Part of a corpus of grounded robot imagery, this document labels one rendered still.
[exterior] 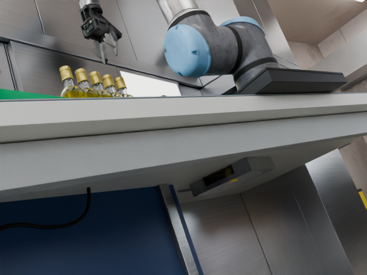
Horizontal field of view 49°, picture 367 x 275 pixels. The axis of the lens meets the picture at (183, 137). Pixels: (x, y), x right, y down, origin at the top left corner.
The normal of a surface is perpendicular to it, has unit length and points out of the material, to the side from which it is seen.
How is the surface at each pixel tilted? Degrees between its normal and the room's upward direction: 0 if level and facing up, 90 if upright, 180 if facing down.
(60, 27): 90
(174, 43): 97
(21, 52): 90
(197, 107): 90
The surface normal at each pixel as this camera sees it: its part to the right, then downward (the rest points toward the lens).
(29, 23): 0.74, -0.43
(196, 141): 0.56, -0.42
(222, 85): -0.58, -0.04
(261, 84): -0.76, 0.08
